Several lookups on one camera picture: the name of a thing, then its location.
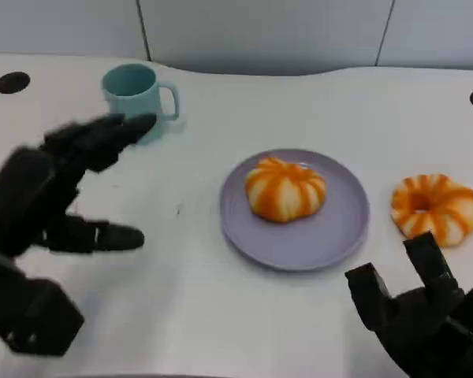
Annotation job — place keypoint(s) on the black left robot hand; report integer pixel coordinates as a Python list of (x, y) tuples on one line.
[(23, 197)]

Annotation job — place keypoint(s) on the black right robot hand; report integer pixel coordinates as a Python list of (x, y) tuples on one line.
[(425, 327)]

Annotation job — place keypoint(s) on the orange white pumpkin bread roll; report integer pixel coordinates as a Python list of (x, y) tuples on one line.
[(285, 193)]

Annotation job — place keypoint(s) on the pale green mug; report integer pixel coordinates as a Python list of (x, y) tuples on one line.
[(138, 98)]

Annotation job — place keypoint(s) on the lilac plate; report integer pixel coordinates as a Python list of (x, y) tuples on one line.
[(291, 244)]

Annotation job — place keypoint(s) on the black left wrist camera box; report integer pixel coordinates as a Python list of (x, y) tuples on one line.
[(35, 311)]

